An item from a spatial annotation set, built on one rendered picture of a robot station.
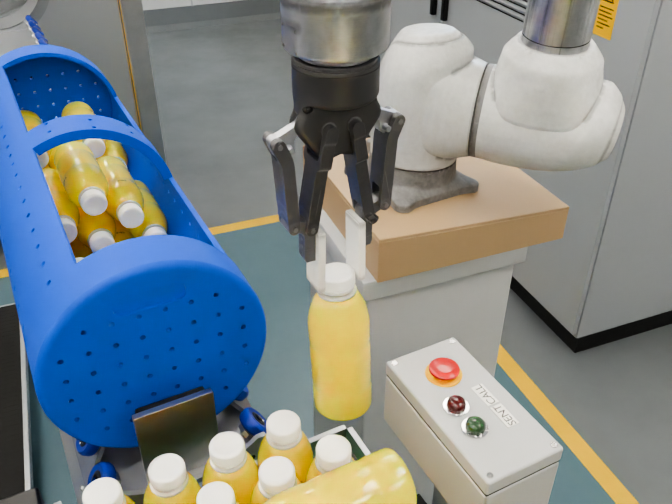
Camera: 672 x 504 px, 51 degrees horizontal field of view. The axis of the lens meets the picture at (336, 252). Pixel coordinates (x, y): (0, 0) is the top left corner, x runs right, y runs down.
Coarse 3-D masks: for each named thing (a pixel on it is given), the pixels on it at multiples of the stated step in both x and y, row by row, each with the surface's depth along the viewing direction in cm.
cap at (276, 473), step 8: (280, 456) 75; (264, 464) 74; (272, 464) 75; (280, 464) 75; (288, 464) 74; (264, 472) 74; (272, 472) 74; (280, 472) 74; (288, 472) 74; (264, 480) 73; (272, 480) 73; (280, 480) 73; (288, 480) 73; (264, 488) 73; (272, 488) 73; (280, 488) 73
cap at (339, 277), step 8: (328, 264) 73; (336, 264) 73; (344, 264) 72; (328, 272) 71; (336, 272) 71; (344, 272) 71; (352, 272) 71; (328, 280) 70; (336, 280) 70; (344, 280) 70; (352, 280) 71; (328, 288) 70; (336, 288) 70; (344, 288) 70; (352, 288) 71
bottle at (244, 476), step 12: (204, 468) 79; (216, 468) 77; (240, 468) 77; (252, 468) 78; (204, 480) 78; (216, 480) 77; (228, 480) 76; (240, 480) 77; (252, 480) 78; (240, 492) 77
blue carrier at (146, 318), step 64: (0, 64) 136; (64, 64) 145; (0, 128) 117; (64, 128) 108; (128, 128) 115; (0, 192) 106; (64, 256) 83; (128, 256) 79; (192, 256) 82; (64, 320) 76; (128, 320) 80; (192, 320) 85; (256, 320) 89; (64, 384) 80; (128, 384) 85; (192, 384) 90
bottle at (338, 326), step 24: (312, 312) 72; (336, 312) 71; (360, 312) 72; (312, 336) 73; (336, 336) 72; (360, 336) 73; (312, 360) 76; (336, 360) 73; (360, 360) 74; (336, 384) 75; (360, 384) 76; (336, 408) 77; (360, 408) 77
